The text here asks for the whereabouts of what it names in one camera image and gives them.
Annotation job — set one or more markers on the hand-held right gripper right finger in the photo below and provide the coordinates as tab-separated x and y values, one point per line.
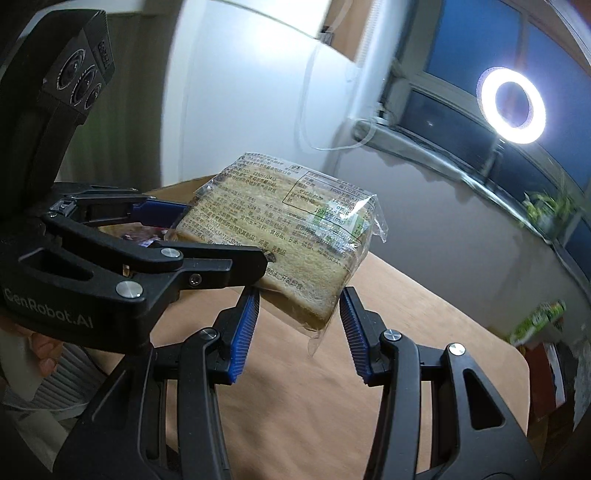
353	332

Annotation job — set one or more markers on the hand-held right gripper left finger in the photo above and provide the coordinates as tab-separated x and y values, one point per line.
244	332

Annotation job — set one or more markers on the dark plum in clear packet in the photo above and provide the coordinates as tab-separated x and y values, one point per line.
138	235

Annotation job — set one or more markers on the person's left hand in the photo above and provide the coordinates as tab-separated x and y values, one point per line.
46	353

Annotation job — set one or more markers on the clear packet of sliced bread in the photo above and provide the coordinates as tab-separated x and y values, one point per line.
277	230

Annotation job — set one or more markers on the grey ribbed radiator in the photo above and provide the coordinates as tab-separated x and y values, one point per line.
60	387

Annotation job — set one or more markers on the potted spider plant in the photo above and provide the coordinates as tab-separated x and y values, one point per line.
549	207

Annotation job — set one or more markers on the large window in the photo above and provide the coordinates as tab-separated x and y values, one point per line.
461	41

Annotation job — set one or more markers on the green carton box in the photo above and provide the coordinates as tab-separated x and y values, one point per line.
538	321

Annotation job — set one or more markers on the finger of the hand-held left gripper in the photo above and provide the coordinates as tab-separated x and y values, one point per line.
207	265
157	213

